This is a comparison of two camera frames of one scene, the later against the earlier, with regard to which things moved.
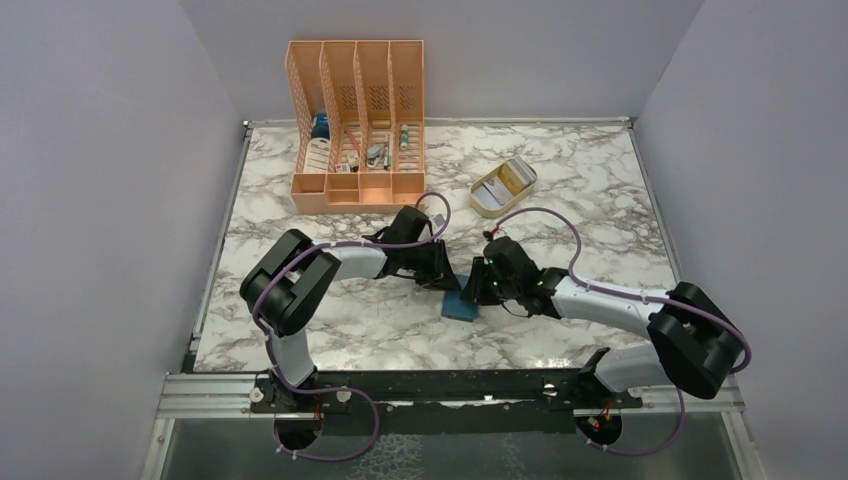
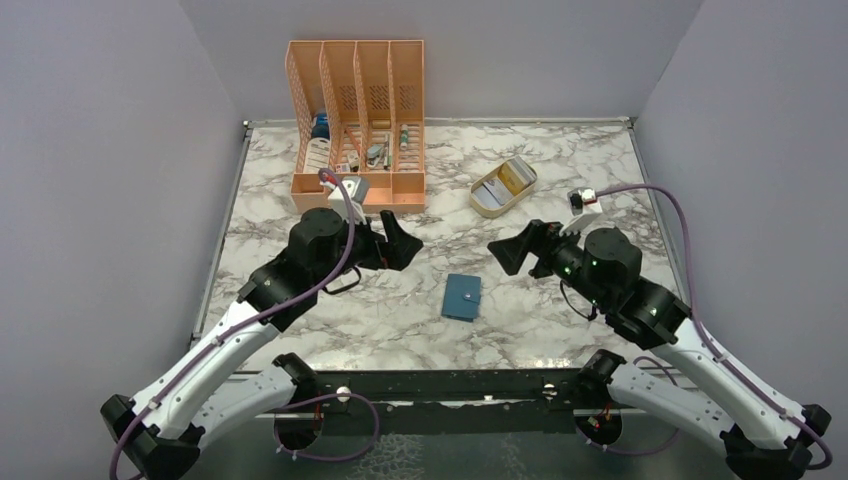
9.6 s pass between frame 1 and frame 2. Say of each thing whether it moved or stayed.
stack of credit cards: stayed
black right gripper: moved
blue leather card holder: stayed
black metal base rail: stayed
